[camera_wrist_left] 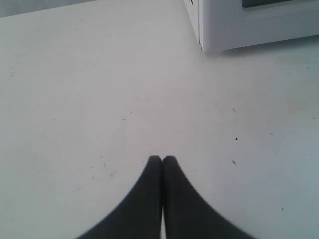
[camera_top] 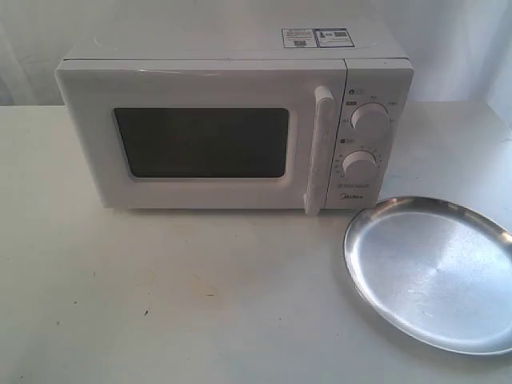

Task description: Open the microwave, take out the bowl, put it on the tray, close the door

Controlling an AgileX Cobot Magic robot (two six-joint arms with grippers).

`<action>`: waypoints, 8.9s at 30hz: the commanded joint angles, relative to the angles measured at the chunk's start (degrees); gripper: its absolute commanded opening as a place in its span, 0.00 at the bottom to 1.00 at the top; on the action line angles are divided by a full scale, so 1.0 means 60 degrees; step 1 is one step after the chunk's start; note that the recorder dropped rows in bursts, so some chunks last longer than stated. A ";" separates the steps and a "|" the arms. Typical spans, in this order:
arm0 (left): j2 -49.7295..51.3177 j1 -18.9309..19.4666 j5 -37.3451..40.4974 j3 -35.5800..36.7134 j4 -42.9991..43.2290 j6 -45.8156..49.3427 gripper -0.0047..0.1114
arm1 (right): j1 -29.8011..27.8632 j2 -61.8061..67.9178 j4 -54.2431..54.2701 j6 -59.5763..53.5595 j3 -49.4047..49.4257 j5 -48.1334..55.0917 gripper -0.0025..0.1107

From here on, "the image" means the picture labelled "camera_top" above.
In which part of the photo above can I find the white microwave door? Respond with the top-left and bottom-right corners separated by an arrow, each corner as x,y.
55,60 -> 347,215

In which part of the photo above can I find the white warning label sticker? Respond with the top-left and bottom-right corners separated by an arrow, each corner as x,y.
282,28 -> 355,49

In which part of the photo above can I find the white microwave oven body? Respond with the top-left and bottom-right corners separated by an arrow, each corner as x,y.
59,31 -> 414,212

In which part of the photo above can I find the lower white timer knob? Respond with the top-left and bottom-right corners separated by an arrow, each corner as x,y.
342,150 -> 378,181

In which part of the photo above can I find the upper white power knob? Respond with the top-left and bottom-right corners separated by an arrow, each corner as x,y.
350,102 -> 390,136

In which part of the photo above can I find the round steel tray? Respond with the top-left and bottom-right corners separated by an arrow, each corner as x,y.
343,196 -> 511,356

